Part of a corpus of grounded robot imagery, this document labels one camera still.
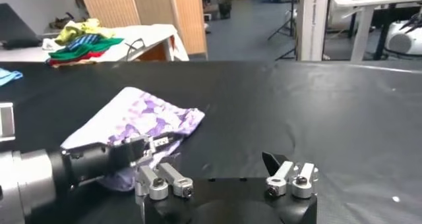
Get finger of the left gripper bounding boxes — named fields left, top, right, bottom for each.
left=138, top=135, right=175, bottom=166

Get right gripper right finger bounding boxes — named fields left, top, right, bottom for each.
left=262, top=152, right=319, bottom=199

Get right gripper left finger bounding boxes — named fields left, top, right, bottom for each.
left=134, top=161, right=195, bottom=202

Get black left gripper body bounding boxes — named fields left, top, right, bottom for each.
left=49, top=138, right=148, bottom=192

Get lavender t-shirt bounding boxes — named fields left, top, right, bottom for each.
left=61, top=86, right=206, bottom=192

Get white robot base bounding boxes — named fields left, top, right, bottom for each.
left=384, top=19, right=422, bottom=57

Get black vinyl table cover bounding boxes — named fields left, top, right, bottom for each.
left=0, top=60, right=422, bottom=224

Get red folded garment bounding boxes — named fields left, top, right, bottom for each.
left=49, top=50, right=107, bottom=67

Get white tablecloth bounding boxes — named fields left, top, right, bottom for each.
left=42, top=23, right=191, bottom=62

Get light blue garment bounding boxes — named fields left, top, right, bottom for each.
left=0, top=67, right=24, bottom=87

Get blue striped garment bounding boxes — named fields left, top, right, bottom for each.
left=65, top=34, right=104, bottom=52

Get black tripod stand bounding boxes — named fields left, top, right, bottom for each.
left=267, top=0, right=297, bottom=42
left=275, top=47, right=297, bottom=62

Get crumpled white garment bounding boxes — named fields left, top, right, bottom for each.
left=42, top=37, right=67, bottom=52

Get white side table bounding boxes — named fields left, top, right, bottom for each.
left=0, top=24, right=191, bottom=63

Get yellow-green garment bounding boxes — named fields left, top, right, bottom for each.
left=54, top=17, right=116, bottom=47

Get bamboo folding screen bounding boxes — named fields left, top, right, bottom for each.
left=76, top=0, right=208, bottom=57

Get black trash bin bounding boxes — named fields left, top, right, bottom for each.
left=218, top=0, right=233, bottom=20

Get tall white cardboard box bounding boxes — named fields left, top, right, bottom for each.
left=295, top=0, right=330, bottom=62

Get black laptop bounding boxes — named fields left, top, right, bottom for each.
left=0, top=3, right=43, bottom=50

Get white standing desk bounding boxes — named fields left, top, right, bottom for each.
left=326, top=0, right=422, bottom=62

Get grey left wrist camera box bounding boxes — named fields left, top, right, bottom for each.
left=0, top=101, right=16, bottom=144

